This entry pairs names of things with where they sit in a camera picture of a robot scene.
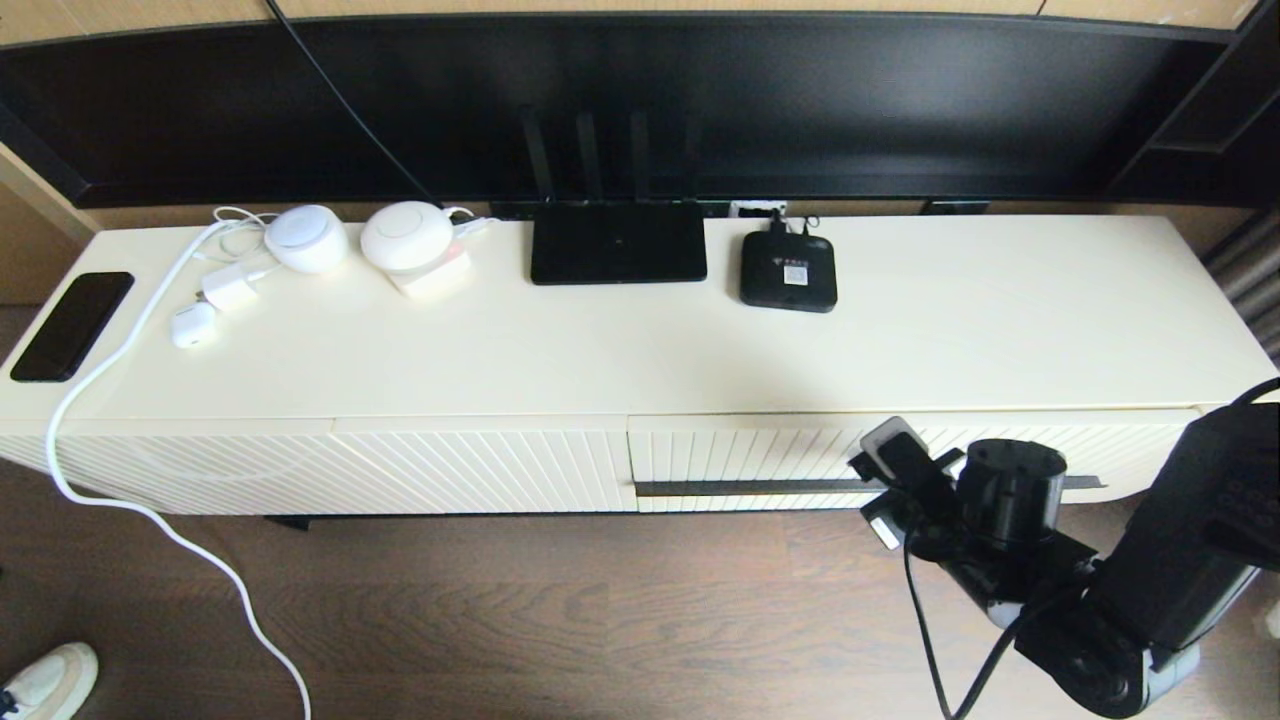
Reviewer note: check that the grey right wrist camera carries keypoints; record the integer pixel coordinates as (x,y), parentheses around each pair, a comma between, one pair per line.
(885,440)

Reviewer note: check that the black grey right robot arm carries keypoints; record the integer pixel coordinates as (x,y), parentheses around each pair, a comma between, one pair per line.
(1200,520)

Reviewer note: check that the white round smart speaker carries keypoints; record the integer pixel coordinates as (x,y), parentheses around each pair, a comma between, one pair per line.
(307,243)

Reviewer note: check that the small white charger cube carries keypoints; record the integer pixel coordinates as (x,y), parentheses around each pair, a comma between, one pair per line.
(194,325)

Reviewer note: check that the black wall shelf unit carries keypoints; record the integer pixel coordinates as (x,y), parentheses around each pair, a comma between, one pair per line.
(1250,160)

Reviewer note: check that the black router with antennas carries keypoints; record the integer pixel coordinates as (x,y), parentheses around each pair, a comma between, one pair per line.
(618,245)

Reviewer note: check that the black smartphone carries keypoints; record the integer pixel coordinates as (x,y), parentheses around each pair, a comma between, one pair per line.
(73,325)

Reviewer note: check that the black set-top box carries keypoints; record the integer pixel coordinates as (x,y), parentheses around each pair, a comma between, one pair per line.
(770,285)

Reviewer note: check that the cream drawer with ribbed front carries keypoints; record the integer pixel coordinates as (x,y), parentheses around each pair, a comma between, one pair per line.
(750,450)

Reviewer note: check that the black flat television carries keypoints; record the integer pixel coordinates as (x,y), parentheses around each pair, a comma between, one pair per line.
(800,100)

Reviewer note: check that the white dome shaped device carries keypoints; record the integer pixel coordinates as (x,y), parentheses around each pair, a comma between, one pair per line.
(407,235)

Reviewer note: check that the white charger adapter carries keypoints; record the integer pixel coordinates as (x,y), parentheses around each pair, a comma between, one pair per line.
(231,287)

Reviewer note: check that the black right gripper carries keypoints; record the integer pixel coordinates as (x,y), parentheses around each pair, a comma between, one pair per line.
(1000,575)

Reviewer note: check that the white wall socket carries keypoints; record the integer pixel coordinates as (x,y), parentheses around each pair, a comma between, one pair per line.
(745,209)

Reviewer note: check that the cream tv cabinet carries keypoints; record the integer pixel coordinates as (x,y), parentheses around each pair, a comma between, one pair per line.
(600,350)

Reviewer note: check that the grey curtain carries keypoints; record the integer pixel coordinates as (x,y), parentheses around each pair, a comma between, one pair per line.
(1255,290)

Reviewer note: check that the white sneaker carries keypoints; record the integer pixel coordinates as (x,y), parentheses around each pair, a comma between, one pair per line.
(55,680)

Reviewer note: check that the cream square base box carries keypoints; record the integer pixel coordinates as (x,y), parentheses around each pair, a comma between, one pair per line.
(438,283)

